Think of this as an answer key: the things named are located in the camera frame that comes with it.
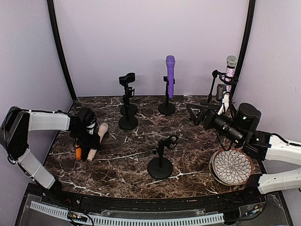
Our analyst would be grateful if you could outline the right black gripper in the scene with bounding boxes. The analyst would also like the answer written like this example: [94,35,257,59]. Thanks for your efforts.
[187,102,245,145]

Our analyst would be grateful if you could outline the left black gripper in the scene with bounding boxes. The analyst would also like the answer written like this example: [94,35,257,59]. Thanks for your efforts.
[71,127,100,149]

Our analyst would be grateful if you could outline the orange microphone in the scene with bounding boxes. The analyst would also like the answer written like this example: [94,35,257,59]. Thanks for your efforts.
[75,144,82,161]

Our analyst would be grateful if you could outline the beige pink microphone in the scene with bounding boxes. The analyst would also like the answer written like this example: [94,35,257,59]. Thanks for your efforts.
[87,123,109,161]

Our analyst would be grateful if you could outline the black stand of purple microphone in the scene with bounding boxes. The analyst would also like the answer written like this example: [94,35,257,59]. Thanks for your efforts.
[158,76,176,115]

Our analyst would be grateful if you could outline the purple microphone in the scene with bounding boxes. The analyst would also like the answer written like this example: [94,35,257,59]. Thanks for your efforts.
[166,55,175,98]

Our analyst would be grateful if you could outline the black stand of beige microphone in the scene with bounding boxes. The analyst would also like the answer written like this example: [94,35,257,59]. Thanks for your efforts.
[147,135,179,180]

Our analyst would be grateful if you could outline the black microphone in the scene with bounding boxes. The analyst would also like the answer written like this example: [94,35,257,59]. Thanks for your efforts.
[81,150,89,162]

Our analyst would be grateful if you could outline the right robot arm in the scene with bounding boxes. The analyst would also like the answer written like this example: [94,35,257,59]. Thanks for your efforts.
[186,103,301,204]

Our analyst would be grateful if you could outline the black tripod mic stand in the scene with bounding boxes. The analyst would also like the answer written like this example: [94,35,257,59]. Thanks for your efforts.
[207,70,236,118]

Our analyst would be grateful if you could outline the glitter silver microphone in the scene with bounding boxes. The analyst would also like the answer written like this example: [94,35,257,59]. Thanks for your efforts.
[223,55,238,101]

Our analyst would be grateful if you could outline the flower pattern plate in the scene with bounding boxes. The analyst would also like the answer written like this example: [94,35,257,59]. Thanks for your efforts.
[209,149,253,186]

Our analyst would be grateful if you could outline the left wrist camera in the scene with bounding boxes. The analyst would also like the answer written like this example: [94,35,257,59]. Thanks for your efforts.
[86,121,97,135]

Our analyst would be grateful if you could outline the white cable duct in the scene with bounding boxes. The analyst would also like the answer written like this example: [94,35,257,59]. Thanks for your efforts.
[30,201,224,226]

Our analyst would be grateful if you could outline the right black frame post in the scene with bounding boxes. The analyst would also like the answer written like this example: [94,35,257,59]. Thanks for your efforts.
[231,0,256,102]

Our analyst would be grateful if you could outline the black frame post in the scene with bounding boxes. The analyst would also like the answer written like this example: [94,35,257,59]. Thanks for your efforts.
[47,0,77,102]
[231,0,256,102]

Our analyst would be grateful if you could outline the black front rail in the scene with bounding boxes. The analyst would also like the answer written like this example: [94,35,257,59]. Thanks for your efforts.
[42,186,266,214]

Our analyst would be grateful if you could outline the left black frame post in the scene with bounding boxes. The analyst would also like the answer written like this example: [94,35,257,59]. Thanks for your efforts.
[47,0,77,102]

